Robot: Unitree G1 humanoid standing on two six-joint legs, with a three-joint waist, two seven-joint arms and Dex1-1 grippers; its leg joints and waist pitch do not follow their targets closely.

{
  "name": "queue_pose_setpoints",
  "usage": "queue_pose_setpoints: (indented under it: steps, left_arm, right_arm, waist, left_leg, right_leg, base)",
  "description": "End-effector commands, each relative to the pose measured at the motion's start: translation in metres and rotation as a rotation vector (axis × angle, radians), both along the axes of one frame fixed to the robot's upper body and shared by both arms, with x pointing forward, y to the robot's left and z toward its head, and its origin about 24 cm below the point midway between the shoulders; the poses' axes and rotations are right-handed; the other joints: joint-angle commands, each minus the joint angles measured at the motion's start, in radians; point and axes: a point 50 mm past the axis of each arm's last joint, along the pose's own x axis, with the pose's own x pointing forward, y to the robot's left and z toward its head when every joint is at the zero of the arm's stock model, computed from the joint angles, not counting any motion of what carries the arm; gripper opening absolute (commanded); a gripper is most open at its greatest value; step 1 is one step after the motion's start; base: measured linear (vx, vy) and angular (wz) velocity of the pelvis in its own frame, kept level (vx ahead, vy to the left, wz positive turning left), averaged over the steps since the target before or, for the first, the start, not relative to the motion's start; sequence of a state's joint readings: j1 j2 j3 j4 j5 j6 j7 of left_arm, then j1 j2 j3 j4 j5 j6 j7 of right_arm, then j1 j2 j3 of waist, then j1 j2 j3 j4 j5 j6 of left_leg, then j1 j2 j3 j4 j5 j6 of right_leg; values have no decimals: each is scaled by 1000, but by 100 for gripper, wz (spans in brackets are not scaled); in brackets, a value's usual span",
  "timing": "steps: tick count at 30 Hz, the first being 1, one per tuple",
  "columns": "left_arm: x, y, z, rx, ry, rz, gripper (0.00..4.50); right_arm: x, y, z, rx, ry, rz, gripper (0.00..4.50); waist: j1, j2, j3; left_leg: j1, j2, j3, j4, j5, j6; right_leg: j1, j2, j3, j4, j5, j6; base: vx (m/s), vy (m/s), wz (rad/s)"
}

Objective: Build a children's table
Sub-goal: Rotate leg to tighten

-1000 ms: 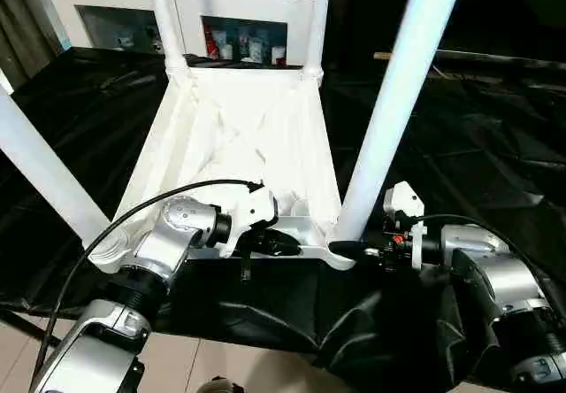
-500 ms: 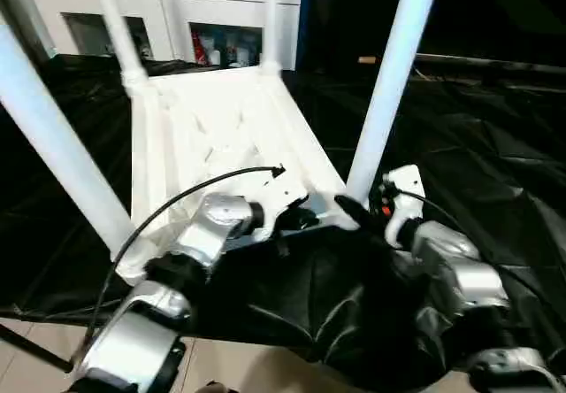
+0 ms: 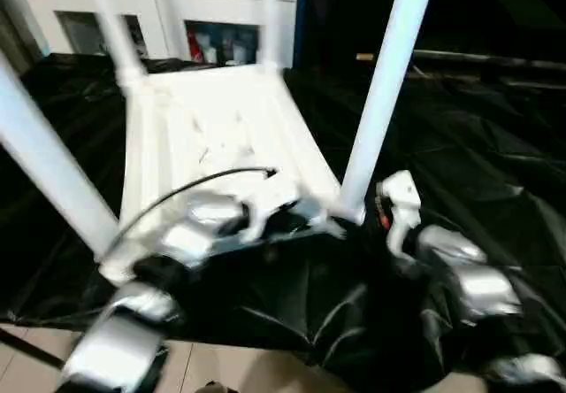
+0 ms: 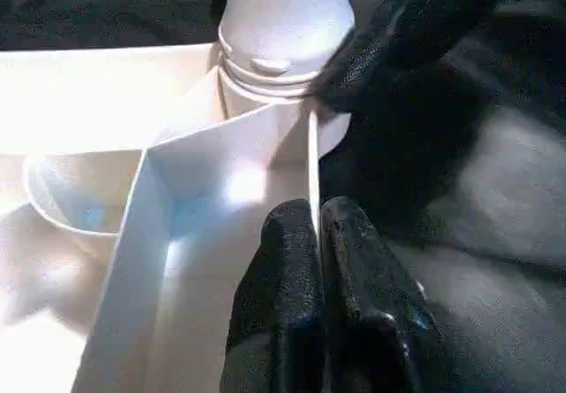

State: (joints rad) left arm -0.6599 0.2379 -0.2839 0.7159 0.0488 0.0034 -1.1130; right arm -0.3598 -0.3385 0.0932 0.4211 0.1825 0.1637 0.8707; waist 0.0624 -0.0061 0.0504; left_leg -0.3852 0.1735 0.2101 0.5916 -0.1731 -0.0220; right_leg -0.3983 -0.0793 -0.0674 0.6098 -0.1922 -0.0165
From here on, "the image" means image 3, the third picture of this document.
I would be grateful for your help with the white plastic table top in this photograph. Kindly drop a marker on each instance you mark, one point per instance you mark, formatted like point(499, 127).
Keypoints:
point(212, 123)

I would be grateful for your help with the white plastic table leg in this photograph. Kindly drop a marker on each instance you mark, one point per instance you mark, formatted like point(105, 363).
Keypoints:
point(117, 25)
point(272, 17)
point(389, 83)
point(53, 158)

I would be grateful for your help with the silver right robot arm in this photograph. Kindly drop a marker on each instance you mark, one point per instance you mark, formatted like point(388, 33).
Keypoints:
point(468, 278)

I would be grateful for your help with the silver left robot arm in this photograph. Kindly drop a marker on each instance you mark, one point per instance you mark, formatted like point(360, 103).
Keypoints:
point(185, 242)

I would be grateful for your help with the black work mat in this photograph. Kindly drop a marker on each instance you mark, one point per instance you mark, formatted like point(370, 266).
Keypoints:
point(477, 154)

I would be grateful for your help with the gold piano label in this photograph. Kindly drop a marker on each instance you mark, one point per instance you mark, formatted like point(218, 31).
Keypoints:
point(364, 56)

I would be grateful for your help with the black piano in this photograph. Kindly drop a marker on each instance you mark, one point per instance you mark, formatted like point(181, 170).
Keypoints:
point(486, 8)

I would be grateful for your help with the white glass-door cabinet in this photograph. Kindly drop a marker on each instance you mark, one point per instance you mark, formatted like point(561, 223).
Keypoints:
point(177, 3)

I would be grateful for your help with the grey curtain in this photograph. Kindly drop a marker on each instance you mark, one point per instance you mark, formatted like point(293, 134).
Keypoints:
point(13, 30)

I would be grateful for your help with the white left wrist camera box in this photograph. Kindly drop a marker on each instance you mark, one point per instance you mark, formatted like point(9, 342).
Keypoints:
point(269, 202)

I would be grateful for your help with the black folding table frame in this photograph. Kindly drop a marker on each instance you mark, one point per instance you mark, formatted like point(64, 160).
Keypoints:
point(31, 346)

